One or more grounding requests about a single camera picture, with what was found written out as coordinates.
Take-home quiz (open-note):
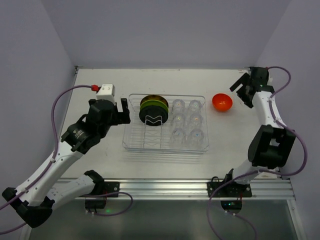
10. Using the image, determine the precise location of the orange plastic bowl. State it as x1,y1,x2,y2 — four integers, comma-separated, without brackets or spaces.
212,93,233,112

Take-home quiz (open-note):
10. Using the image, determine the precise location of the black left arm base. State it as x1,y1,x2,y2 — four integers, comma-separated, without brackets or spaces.
82,181,120,198

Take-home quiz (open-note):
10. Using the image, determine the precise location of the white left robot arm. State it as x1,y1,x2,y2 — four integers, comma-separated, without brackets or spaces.
2,98,131,228

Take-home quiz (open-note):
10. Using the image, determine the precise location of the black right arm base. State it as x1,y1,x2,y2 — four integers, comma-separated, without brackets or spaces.
206,174,253,198

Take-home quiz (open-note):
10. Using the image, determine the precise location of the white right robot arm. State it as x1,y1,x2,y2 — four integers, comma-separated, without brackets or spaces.
223,66,296,185

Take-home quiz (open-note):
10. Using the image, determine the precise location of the clear plastic dish rack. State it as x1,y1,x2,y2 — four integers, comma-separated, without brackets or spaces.
122,93,210,153

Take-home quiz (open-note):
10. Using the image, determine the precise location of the green plate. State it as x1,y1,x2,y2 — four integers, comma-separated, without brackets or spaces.
140,99,169,113

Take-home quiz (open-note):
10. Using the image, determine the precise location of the black plate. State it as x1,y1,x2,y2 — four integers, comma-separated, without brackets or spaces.
139,107,169,127

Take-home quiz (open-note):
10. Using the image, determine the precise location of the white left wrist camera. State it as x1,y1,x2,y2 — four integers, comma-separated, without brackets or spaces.
96,84,116,105

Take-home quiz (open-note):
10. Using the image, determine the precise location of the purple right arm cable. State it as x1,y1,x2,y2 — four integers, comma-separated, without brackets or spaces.
259,65,309,177

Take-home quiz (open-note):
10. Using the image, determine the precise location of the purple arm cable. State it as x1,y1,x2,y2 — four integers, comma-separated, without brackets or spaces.
0,84,99,235
259,65,309,177

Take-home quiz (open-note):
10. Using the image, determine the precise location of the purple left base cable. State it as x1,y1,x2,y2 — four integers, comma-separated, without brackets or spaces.
82,191,134,217

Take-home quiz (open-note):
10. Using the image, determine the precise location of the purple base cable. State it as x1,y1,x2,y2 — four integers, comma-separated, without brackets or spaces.
82,191,134,217
205,169,261,240

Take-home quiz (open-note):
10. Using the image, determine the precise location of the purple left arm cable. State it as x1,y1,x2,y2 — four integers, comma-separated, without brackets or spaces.
0,84,99,235

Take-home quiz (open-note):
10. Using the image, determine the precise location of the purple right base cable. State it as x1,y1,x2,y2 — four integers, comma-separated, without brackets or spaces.
205,169,261,240

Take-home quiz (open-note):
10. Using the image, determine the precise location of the aluminium mounting rail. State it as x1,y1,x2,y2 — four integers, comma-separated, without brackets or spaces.
52,178,296,201

